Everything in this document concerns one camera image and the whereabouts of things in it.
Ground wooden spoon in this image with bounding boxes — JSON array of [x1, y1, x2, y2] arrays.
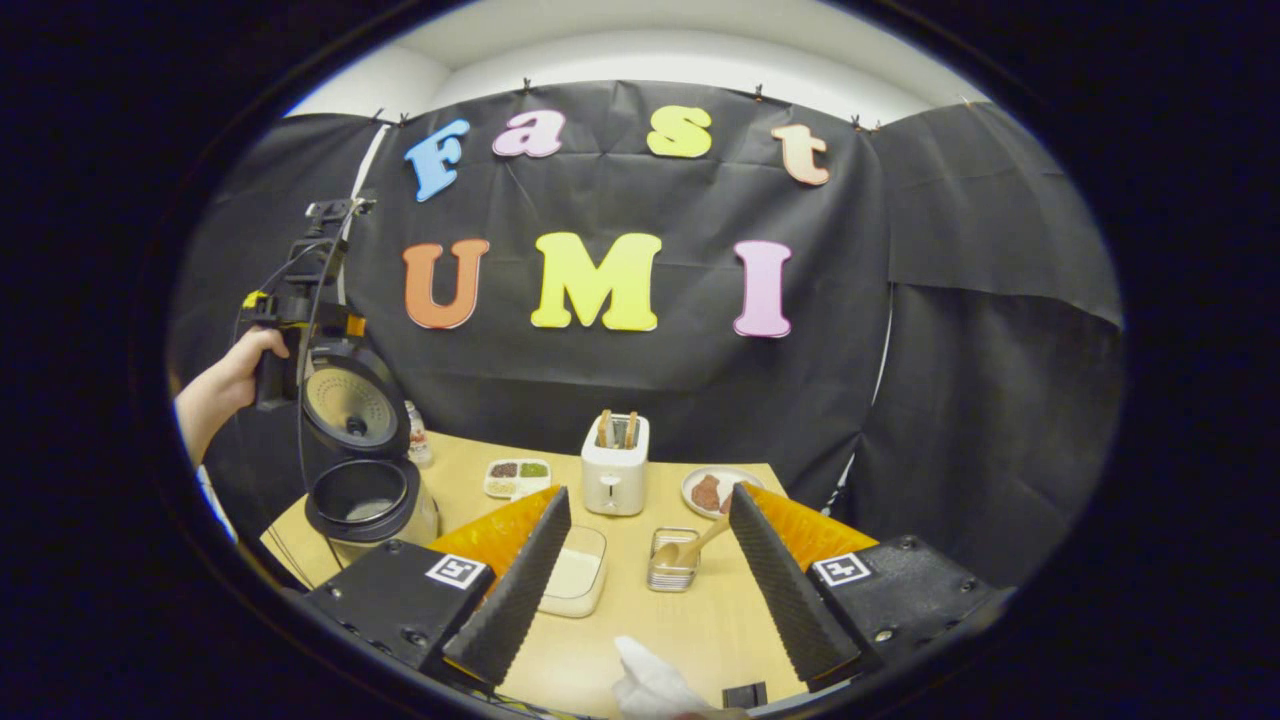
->
[[652, 515, 733, 569]]

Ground white toaster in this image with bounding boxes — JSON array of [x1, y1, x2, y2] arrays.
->
[[581, 410, 651, 517]]

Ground black rice cooker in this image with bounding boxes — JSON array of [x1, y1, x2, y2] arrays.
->
[[300, 340, 441, 569]]

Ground black cable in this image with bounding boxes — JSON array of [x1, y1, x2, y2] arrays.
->
[[293, 200, 361, 573]]

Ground round beige plate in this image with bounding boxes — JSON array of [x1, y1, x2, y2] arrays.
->
[[681, 466, 766, 520]]

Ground white cloth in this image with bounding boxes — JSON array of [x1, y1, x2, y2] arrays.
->
[[612, 636, 716, 720]]

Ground square clear chopstick holder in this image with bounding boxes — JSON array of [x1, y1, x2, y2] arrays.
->
[[646, 527, 702, 593]]

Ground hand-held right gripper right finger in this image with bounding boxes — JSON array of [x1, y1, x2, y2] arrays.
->
[[727, 483, 1013, 694]]

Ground small clear bottle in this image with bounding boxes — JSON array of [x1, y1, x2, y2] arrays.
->
[[405, 401, 434, 469]]

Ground black backdrop cloth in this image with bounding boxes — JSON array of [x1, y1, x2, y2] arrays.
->
[[168, 80, 1126, 591]]

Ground white divided bean dish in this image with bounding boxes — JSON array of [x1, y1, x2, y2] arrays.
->
[[484, 458, 552, 499]]

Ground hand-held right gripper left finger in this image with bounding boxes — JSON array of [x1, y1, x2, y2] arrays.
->
[[298, 486, 574, 691]]

